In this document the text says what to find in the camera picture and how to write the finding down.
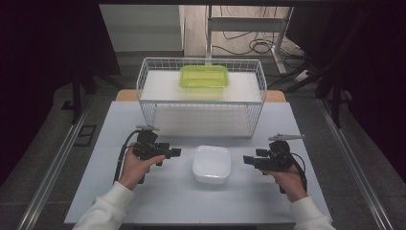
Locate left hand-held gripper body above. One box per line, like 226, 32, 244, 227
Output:
128, 125, 170, 167

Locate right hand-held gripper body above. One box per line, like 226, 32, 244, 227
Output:
261, 133, 306, 175

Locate white square plastic container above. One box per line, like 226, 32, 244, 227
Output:
192, 145, 232, 185

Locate white wire basket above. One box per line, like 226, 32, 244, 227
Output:
136, 57, 268, 139

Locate green plastic container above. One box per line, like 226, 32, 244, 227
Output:
178, 64, 231, 90

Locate person's left hand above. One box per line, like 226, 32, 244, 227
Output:
118, 147, 167, 192

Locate person's right hand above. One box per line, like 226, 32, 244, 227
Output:
262, 164, 309, 203

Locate wooden table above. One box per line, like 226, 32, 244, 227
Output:
115, 88, 287, 104

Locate white power strip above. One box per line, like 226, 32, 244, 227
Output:
293, 68, 311, 83

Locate black metal stand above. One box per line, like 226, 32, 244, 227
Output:
61, 71, 124, 127
267, 6, 376, 129

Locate white cabinet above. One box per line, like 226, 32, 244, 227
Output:
99, 4, 186, 54

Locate black curtain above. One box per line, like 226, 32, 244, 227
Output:
285, 4, 406, 185
0, 0, 123, 186

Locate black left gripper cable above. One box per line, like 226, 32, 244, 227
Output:
113, 129, 142, 185

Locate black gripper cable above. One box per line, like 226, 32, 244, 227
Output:
279, 151, 308, 195
113, 129, 142, 185

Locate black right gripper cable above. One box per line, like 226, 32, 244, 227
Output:
279, 151, 308, 195

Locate black floor bracket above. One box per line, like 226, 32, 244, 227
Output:
74, 124, 98, 149

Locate metal floor rail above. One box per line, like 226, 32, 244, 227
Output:
16, 95, 94, 230
316, 96, 395, 230

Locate black floor cables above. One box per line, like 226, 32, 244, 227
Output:
212, 5, 308, 70

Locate white metal desk frame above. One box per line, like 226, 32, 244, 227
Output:
205, 4, 295, 75

